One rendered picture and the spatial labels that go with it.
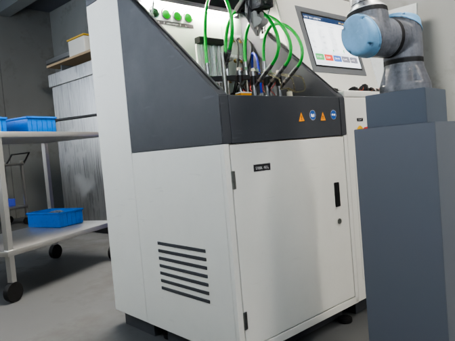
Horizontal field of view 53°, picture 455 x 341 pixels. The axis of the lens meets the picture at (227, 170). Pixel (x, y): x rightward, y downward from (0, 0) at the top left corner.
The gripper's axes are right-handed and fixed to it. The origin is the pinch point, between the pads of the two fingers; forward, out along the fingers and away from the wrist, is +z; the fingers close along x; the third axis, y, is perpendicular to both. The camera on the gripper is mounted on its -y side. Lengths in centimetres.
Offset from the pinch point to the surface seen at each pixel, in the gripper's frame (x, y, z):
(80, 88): 81, -334, -32
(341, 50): 77, -12, -2
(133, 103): -36, -38, 23
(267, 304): -22, 15, 99
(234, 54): 24.2, -38.3, -1.4
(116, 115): -36, -52, 26
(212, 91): -35.5, 12.5, 25.5
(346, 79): 74, -9, 14
